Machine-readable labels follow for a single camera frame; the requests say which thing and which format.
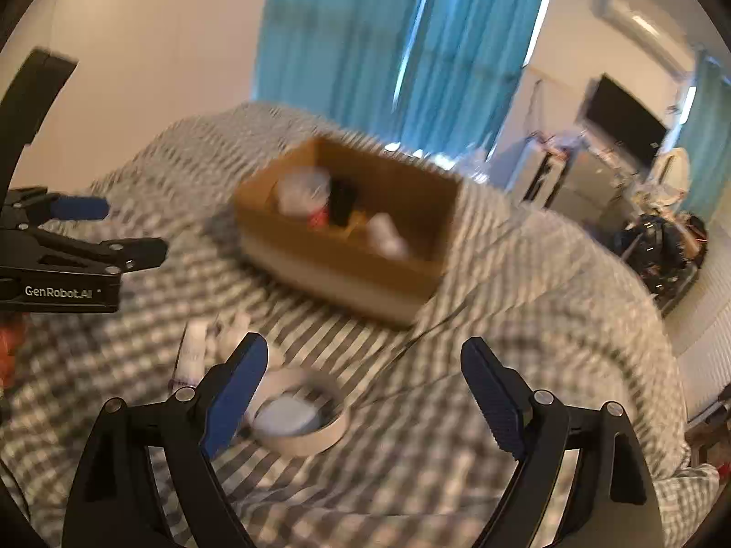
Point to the grey metal cabinet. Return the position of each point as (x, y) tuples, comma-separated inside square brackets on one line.
[(582, 182)]

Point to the grey checkered blanket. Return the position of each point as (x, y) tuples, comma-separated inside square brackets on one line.
[(514, 325)]

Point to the white tube bottle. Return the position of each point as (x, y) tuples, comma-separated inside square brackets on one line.
[(192, 354)]

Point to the black flat screen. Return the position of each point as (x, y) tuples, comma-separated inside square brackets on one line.
[(623, 117)]

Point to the black equipment pile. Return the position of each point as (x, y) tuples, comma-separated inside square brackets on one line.
[(662, 251)]

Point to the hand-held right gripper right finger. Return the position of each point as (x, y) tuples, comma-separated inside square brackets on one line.
[(494, 394)]

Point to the white air conditioner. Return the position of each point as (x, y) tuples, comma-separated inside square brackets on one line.
[(645, 25)]

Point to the small red item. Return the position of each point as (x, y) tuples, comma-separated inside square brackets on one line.
[(317, 218)]

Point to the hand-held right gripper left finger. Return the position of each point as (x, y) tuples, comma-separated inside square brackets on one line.
[(240, 379)]

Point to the white round container in box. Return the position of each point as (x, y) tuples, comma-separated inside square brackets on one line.
[(302, 189)]

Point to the black bottle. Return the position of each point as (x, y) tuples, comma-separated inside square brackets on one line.
[(341, 201)]

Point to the orange object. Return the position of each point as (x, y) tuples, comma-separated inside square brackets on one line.
[(8, 351)]

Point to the brown cardboard box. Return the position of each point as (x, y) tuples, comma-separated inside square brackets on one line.
[(348, 274)]

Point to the small white bottle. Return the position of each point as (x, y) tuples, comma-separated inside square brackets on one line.
[(235, 328)]

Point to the white tape roll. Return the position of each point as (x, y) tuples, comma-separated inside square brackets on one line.
[(302, 416)]

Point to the narrow blue curtain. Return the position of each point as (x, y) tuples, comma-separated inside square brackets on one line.
[(705, 125)]

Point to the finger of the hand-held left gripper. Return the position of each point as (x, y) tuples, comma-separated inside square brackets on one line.
[(80, 208), (134, 252)]

